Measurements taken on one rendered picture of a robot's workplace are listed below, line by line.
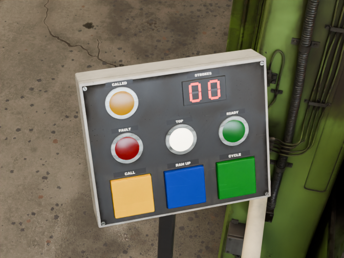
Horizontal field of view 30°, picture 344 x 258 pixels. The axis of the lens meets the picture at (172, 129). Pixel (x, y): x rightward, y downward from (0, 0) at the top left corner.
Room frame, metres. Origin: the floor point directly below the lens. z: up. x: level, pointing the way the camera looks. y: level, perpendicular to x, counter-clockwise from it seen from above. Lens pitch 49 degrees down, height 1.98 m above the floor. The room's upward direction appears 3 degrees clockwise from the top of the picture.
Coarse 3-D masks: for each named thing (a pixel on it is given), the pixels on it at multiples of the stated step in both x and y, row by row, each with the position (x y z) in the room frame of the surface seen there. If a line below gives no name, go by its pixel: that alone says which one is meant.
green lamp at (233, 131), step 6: (234, 120) 0.79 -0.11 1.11; (228, 126) 0.78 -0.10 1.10; (234, 126) 0.78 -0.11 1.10; (240, 126) 0.78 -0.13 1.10; (222, 132) 0.77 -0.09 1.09; (228, 132) 0.77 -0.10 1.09; (234, 132) 0.77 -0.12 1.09; (240, 132) 0.78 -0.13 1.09; (228, 138) 0.77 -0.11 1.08; (234, 138) 0.77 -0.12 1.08; (240, 138) 0.77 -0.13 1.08
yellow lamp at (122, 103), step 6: (114, 96) 0.76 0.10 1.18; (120, 96) 0.77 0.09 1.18; (126, 96) 0.77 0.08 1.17; (132, 96) 0.77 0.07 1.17; (114, 102) 0.76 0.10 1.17; (120, 102) 0.76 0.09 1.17; (126, 102) 0.76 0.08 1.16; (132, 102) 0.77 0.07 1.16; (114, 108) 0.75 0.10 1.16; (120, 108) 0.76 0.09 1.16; (126, 108) 0.76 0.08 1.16; (132, 108) 0.76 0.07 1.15; (120, 114) 0.75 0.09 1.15
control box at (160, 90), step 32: (160, 64) 0.85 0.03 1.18; (192, 64) 0.84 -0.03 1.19; (224, 64) 0.84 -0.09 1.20; (256, 64) 0.85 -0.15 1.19; (96, 96) 0.76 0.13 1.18; (160, 96) 0.78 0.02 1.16; (192, 96) 0.79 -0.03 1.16; (224, 96) 0.81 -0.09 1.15; (256, 96) 0.82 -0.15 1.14; (96, 128) 0.73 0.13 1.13; (128, 128) 0.74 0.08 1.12; (160, 128) 0.75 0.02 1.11; (192, 128) 0.76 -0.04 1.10; (256, 128) 0.79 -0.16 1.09; (96, 160) 0.70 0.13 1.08; (128, 160) 0.71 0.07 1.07; (160, 160) 0.72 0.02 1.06; (192, 160) 0.73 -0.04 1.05; (224, 160) 0.75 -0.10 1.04; (256, 160) 0.76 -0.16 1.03; (96, 192) 0.67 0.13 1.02; (160, 192) 0.69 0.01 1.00; (256, 192) 0.72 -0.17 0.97
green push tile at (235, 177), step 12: (252, 156) 0.76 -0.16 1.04; (216, 168) 0.73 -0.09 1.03; (228, 168) 0.73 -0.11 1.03; (240, 168) 0.74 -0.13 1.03; (252, 168) 0.74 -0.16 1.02; (228, 180) 0.72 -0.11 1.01; (240, 180) 0.73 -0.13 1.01; (252, 180) 0.73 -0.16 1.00; (228, 192) 0.71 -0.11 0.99; (240, 192) 0.71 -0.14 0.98; (252, 192) 0.72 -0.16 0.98
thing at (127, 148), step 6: (126, 138) 0.73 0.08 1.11; (132, 138) 0.73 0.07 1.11; (120, 144) 0.72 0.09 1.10; (126, 144) 0.72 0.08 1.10; (132, 144) 0.73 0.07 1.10; (138, 144) 0.73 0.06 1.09; (120, 150) 0.72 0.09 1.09; (126, 150) 0.72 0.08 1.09; (132, 150) 0.72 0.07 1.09; (138, 150) 0.72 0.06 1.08; (120, 156) 0.71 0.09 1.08; (126, 156) 0.71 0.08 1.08; (132, 156) 0.71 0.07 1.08
